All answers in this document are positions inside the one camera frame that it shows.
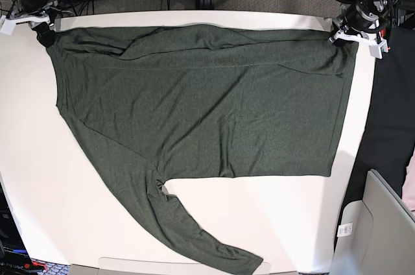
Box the grey plastic bin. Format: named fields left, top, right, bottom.
left=329, top=169, right=414, bottom=275

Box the black box with orange label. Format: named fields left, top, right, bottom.
left=1, top=189, right=30, bottom=274

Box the black cloth beside table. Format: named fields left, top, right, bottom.
left=343, top=27, right=415, bottom=206

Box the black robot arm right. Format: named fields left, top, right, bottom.
left=17, top=0, right=57, bottom=48

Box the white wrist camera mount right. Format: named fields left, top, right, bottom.
left=1, top=12, right=56, bottom=35

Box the dark green long-sleeve shirt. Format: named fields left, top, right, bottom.
left=47, top=25, right=358, bottom=274

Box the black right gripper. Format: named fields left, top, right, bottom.
left=14, top=0, right=58, bottom=47

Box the pink cloth at edge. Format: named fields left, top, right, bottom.
left=402, top=155, right=415, bottom=213

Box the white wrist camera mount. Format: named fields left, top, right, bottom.
left=1, top=12, right=56, bottom=35
left=329, top=25, right=385, bottom=59

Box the red clamp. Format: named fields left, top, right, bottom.
left=379, top=28, right=390, bottom=53

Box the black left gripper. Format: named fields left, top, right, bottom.
left=333, top=4, right=383, bottom=47

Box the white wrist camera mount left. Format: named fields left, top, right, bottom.
left=329, top=25, right=385, bottom=59

